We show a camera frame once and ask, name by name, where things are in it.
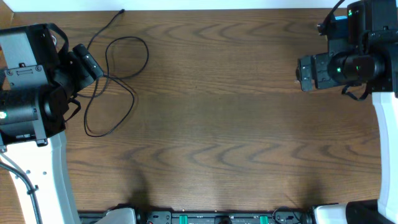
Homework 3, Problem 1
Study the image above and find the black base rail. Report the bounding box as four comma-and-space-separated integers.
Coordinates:
78, 204, 317, 224

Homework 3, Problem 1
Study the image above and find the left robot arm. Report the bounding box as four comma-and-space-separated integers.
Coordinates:
1, 23, 103, 223

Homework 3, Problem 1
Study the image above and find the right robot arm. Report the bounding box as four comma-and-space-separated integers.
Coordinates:
296, 0, 397, 224

